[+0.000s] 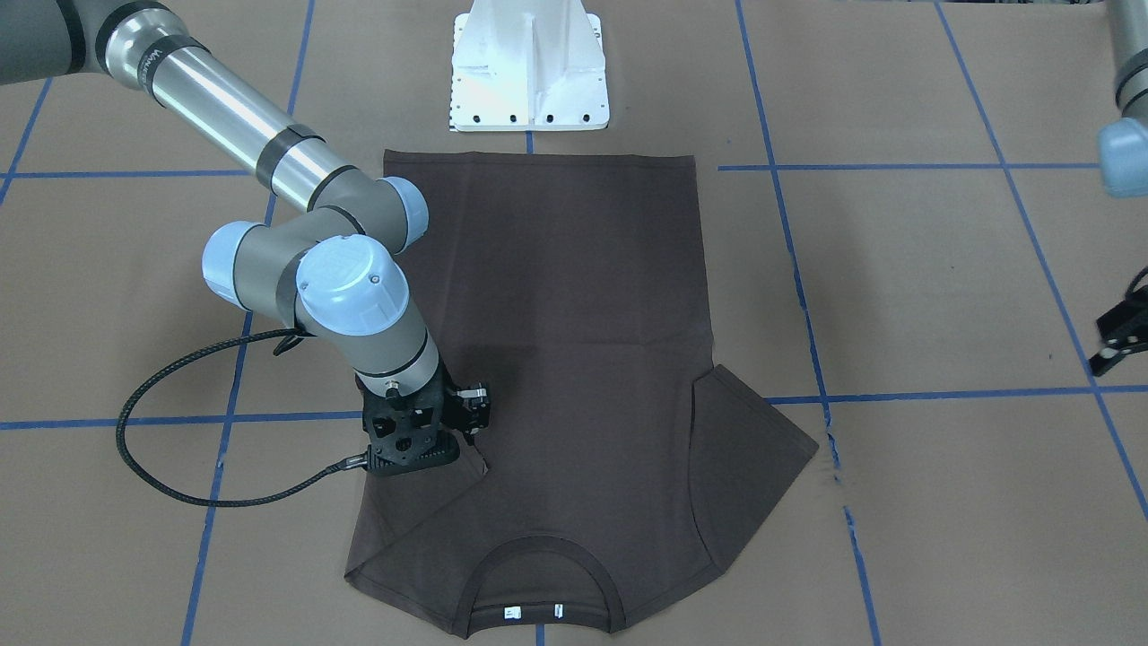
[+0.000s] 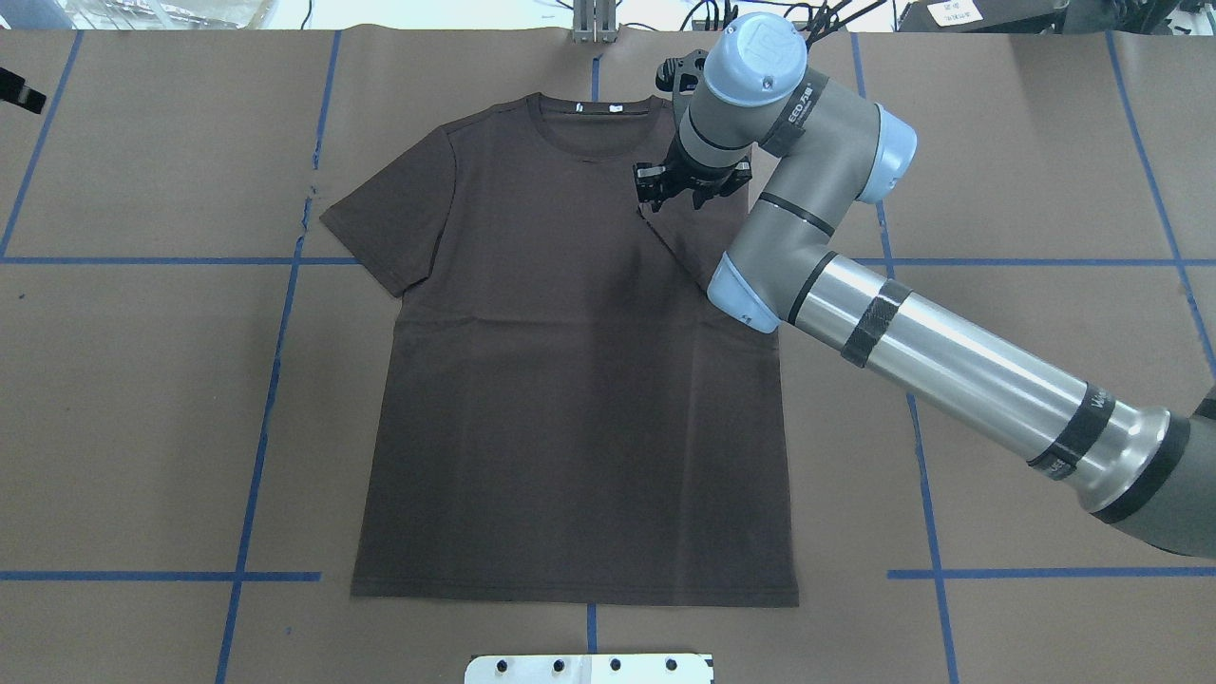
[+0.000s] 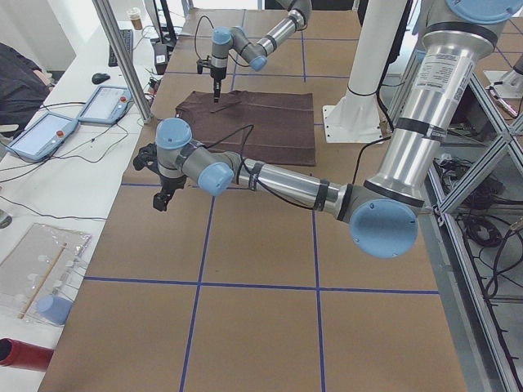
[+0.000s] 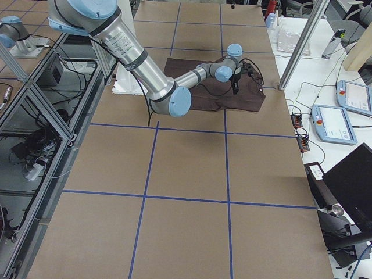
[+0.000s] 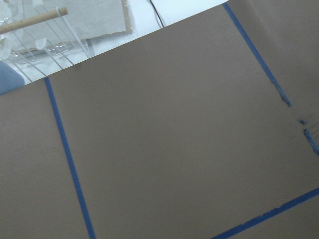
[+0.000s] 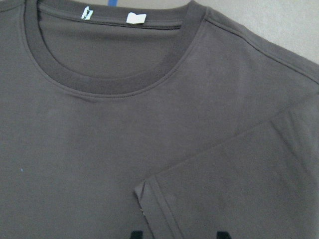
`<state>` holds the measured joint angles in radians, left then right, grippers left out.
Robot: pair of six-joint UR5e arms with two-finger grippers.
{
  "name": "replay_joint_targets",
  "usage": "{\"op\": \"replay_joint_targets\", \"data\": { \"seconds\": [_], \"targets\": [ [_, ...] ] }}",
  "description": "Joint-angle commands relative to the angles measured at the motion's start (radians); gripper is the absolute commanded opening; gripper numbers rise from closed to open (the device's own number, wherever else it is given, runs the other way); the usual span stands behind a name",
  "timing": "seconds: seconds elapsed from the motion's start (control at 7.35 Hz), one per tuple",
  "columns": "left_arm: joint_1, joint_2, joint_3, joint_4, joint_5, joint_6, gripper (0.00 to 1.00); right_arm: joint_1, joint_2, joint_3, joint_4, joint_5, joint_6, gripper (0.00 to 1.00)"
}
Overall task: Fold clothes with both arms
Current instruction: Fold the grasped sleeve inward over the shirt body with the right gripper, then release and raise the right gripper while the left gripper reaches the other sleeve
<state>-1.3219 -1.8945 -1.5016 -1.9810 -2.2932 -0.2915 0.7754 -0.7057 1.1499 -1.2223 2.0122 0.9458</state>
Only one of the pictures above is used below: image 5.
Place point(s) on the clear plastic bag sheet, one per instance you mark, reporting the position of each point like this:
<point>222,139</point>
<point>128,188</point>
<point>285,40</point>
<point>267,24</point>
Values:
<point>43,48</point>

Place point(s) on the wooden dowel stick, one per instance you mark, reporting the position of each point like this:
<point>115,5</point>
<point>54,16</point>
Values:
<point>32,18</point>

